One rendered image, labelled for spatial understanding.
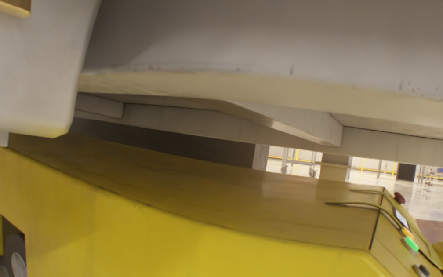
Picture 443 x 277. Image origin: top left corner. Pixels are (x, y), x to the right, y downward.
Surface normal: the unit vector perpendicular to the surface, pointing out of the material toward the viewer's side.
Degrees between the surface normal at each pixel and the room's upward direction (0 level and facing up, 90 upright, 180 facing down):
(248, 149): 90
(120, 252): 90
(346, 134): 90
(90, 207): 90
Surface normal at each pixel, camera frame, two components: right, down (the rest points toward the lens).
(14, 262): -0.45, -0.10
